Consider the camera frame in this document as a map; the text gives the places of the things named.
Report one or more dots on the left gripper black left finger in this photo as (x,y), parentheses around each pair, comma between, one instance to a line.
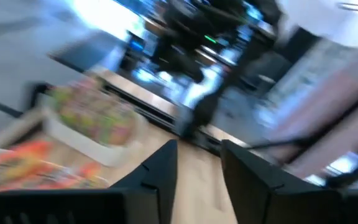
(154,196)

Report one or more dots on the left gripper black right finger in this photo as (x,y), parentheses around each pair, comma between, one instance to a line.
(253,193)

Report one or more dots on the green pink ramen noodle pack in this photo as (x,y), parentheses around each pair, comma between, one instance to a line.
(95,115)

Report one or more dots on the orange chicken ramen noodle pack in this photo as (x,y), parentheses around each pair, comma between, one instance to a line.
(26,168)

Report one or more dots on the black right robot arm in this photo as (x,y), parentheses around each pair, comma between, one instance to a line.
(182,56)

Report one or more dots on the white plastic bin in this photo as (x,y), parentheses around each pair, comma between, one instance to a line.
(82,151)

